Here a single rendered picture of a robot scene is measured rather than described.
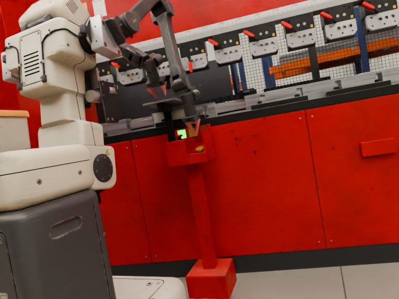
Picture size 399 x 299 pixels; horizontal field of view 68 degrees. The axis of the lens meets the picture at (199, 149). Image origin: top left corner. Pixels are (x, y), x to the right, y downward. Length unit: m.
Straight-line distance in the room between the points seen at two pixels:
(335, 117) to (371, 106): 0.17
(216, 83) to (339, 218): 1.27
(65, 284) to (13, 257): 0.13
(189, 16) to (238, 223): 1.21
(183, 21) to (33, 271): 1.51
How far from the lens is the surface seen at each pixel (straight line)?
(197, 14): 1.86
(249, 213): 1.66
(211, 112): 1.74
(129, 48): 1.61
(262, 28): 1.79
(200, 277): 1.54
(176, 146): 1.42
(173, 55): 1.43
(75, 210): 0.80
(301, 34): 1.79
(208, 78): 2.31
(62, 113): 1.12
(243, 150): 1.60
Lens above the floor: 0.77
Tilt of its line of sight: 2 degrees down
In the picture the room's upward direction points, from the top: 10 degrees counter-clockwise
